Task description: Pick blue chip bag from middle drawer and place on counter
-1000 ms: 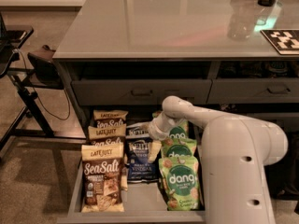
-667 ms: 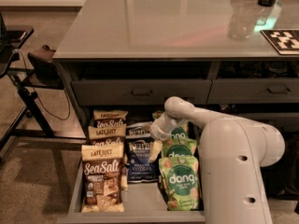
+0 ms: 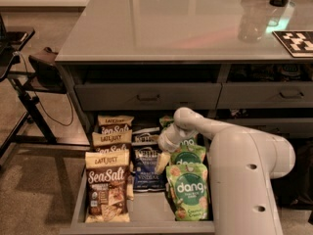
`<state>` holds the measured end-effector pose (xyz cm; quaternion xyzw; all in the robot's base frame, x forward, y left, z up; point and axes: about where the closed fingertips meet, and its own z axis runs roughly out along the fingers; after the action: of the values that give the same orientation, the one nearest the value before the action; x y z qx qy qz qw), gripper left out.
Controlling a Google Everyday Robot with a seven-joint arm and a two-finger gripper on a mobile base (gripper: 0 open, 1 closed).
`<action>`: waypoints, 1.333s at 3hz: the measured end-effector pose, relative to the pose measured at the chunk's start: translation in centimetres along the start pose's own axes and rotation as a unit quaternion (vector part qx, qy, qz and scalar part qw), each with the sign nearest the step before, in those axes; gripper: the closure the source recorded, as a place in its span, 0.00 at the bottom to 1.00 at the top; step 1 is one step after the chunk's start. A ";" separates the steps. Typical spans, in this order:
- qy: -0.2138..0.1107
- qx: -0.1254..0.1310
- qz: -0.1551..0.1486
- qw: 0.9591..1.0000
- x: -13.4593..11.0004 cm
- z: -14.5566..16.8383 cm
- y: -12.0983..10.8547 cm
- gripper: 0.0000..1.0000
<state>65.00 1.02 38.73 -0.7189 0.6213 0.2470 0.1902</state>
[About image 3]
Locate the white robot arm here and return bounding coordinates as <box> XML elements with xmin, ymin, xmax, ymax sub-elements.
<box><xmin>158</xmin><ymin>108</ymin><xmax>295</xmax><ymax>235</ymax></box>

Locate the middle brown Sea Salt bag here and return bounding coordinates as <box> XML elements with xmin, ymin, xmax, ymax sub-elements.
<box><xmin>92</xmin><ymin>130</ymin><xmax>132</xmax><ymax>154</ymax></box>

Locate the grey top right drawer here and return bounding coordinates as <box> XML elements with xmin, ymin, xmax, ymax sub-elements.
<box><xmin>217</xmin><ymin>81</ymin><xmax>313</xmax><ymax>109</ymax></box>

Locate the black white fiducial marker tag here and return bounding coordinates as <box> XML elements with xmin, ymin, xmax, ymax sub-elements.
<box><xmin>273</xmin><ymin>30</ymin><xmax>313</xmax><ymax>58</ymax></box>

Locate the open grey middle drawer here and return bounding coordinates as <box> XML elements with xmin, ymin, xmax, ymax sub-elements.
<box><xmin>59</xmin><ymin>116</ymin><xmax>226</xmax><ymax>235</ymax></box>

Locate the front brown Sea Salt bag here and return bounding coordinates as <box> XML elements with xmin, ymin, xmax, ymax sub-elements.
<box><xmin>85</xmin><ymin>151</ymin><xmax>130</xmax><ymax>223</ymax></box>

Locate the green dang bag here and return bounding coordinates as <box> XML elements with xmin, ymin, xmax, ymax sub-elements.
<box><xmin>159</xmin><ymin>116</ymin><xmax>174</xmax><ymax>128</ymax></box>
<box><xmin>181</xmin><ymin>136</ymin><xmax>198</xmax><ymax>145</ymax></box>
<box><xmin>166</xmin><ymin>164</ymin><xmax>209</xmax><ymax>221</ymax></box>
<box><xmin>169</xmin><ymin>145</ymin><xmax>206</xmax><ymax>165</ymax></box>

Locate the rear brown Sea Salt bag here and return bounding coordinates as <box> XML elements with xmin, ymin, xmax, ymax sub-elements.
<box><xmin>98</xmin><ymin>116</ymin><xmax>134</xmax><ymax>134</ymax></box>

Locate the front green Dang bag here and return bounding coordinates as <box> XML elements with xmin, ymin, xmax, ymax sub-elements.
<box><xmin>166</xmin><ymin>164</ymin><xmax>209</xmax><ymax>221</ymax></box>

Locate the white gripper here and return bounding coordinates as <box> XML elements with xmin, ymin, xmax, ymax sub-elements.
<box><xmin>155</xmin><ymin>124</ymin><xmax>183</xmax><ymax>174</ymax></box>

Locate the brown sea salt bag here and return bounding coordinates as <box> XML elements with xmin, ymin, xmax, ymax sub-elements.
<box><xmin>85</xmin><ymin>151</ymin><xmax>130</xmax><ymax>223</ymax></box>
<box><xmin>92</xmin><ymin>130</ymin><xmax>132</xmax><ymax>154</ymax></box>
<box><xmin>98</xmin><ymin>116</ymin><xmax>134</xmax><ymax>134</ymax></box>

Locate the grey counter cabinet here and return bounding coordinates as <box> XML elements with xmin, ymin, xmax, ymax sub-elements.
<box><xmin>54</xmin><ymin>0</ymin><xmax>313</xmax><ymax>165</ymax></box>

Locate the grey top left drawer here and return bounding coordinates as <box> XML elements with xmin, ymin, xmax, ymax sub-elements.
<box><xmin>74</xmin><ymin>82</ymin><xmax>221</xmax><ymax>111</ymax></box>

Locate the black cable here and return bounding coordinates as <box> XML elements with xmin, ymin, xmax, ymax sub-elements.
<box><xmin>13</xmin><ymin>51</ymin><xmax>75</xmax><ymax>127</ymax></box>

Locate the blue kettle chip bag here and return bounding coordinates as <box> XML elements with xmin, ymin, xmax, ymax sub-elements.
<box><xmin>133</xmin><ymin>145</ymin><xmax>165</xmax><ymax>192</ymax></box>
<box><xmin>132</xmin><ymin>127</ymin><xmax>160</xmax><ymax>144</ymax></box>

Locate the black bag on floor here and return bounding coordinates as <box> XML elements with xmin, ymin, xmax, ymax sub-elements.
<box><xmin>271</xmin><ymin>139</ymin><xmax>313</xmax><ymax>210</ymax></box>

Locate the rear green Dang bag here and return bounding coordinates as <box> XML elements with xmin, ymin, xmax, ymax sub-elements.
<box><xmin>159</xmin><ymin>116</ymin><xmax>174</xmax><ymax>128</ymax></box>

